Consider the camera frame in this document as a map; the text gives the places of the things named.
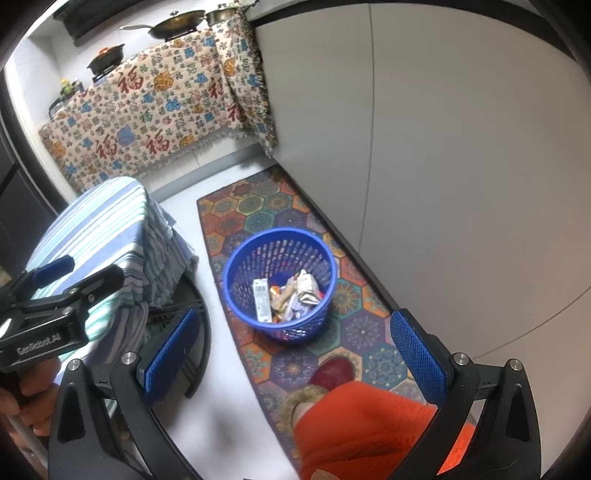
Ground red plush slipper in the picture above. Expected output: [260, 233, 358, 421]
[277, 356, 356, 432]

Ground black range hood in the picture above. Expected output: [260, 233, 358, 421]
[52, 0, 121, 46]

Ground silver snack packet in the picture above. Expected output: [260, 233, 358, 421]
[295, 270, 324, 308]

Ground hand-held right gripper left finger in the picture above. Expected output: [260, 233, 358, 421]
[47, 305, 201, 480]

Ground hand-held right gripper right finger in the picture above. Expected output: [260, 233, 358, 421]
[385, 308, 544, 480]

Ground blue green striped tablecloth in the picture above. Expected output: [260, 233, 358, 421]
[25, 176, 199, 356]

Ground black clay pot red lid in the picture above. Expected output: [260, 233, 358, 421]
[87, 44, 126, 77]

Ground hexagon patterned floor mat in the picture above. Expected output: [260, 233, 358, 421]
[196, 166, 444, 467]

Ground wok with glass lid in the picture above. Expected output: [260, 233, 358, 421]
[119, 9, 207, 40]

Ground white green milk carton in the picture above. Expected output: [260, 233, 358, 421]
[252, 278, 273, 322]

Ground steel pot with lid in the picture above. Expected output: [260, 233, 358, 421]
[204, 4, 241, 26]

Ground blue plastic wastebasket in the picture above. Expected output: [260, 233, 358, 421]
[223, 227, 338, 342]

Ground black condiment rack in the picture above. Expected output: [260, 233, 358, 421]
[48, 88, 86, 116]

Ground large floral printed cloth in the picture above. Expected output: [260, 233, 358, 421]
[38, 25, 247, 195]

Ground dark grey refrigerator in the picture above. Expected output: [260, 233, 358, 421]
[0, 69, 70, 278]

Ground person's left hand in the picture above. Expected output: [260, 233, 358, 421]
[0, 357, 64, 437]

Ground white kitchen cabinet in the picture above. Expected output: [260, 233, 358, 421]
[247, 0, 591, 416]

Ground small floral printed cloth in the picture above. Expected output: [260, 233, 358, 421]
[210, 9, 280, 158]

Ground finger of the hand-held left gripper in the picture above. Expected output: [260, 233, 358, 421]
[18, 264, 125, 317]
[0, 255, 76, 305]

